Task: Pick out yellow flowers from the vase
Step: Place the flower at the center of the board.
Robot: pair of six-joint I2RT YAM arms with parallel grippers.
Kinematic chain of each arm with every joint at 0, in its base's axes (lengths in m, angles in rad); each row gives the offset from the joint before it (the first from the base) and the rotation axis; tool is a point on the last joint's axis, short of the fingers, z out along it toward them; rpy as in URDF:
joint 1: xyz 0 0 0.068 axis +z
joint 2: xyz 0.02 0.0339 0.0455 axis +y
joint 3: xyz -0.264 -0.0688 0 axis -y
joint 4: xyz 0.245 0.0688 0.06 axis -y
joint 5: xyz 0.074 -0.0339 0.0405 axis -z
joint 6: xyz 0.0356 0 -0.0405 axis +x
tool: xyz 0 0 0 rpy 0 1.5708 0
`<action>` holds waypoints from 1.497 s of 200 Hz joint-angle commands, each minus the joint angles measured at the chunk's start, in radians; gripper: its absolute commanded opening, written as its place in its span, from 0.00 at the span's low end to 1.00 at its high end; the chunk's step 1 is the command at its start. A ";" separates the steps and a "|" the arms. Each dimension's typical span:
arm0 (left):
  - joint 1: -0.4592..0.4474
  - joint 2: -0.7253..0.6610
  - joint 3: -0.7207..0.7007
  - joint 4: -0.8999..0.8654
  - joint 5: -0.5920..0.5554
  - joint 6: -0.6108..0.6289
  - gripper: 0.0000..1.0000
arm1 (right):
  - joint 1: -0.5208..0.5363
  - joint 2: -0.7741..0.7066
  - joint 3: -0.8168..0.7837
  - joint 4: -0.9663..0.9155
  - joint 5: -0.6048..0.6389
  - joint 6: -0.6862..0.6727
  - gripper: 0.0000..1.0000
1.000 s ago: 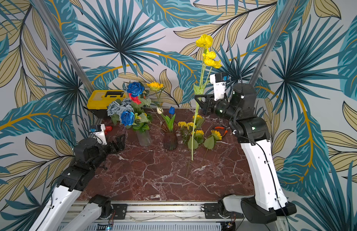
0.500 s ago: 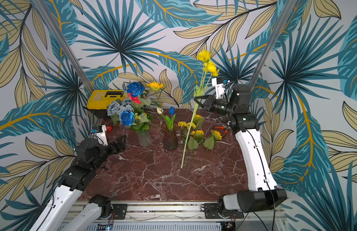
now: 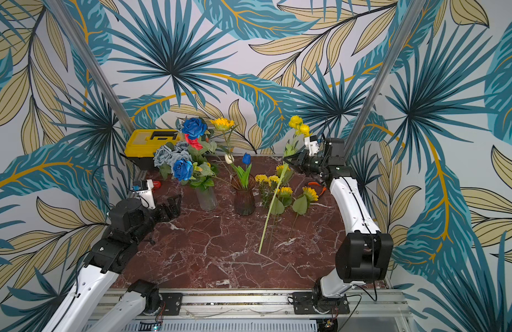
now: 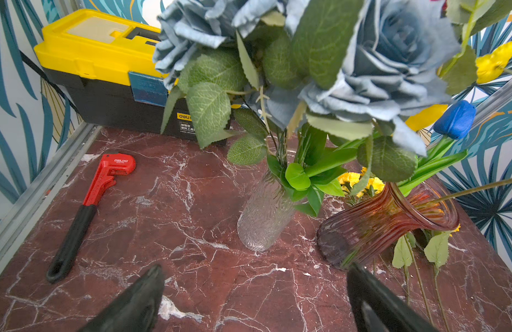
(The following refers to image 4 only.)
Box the dark ribbed glass vase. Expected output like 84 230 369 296
317 179 459 271

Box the small blue tulip bud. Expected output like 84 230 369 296
433 100 477 140

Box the yellow black toolbox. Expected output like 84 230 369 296
34 9 197 141

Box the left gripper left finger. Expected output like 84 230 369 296
80 264 164 331

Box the yellow carnation vase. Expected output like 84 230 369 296
338 172 361 188
356 177 385 198

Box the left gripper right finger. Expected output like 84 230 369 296
347 264 437 331

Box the grey rose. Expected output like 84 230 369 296
300 1 461 156
153 0 286 90

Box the grey rose left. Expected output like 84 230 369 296
153 0 286 90

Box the tall yellow blossom stem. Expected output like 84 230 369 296
433 40 512 204

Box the grey rose front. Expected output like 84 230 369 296
300 1 461 156

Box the clear glass vase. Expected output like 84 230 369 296
237 172 296 252

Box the red pipe wrench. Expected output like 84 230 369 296
46 153 137 284

